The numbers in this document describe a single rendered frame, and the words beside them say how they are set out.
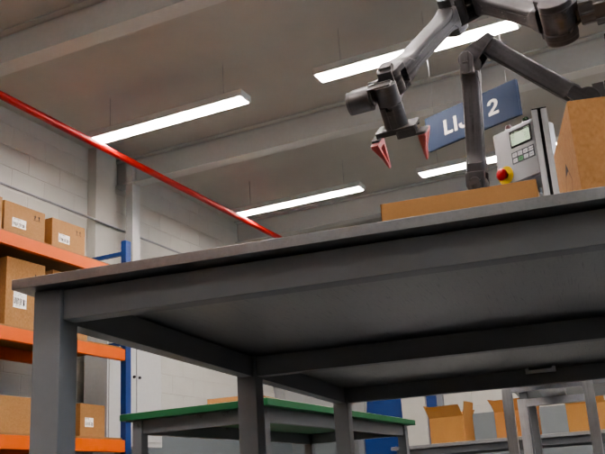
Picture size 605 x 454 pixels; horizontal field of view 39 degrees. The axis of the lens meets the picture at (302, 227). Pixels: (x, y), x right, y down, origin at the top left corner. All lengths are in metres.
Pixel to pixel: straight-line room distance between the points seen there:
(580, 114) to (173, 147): 6.80
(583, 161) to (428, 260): 0.45
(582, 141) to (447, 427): 6.62
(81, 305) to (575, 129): 1.02
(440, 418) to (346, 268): 6.85
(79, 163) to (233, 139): 1.47
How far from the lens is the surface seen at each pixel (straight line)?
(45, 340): 1.68
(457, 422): 8.21
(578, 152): 1.75
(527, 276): 1.84
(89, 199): 8.25
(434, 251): 1.43
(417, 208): 1.44
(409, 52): 2.20
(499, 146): 2.80
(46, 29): 6.37
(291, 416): 3.87
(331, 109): 7.67
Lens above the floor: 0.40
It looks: 18 degrees up
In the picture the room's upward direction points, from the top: 4 degrees counter-clockwise
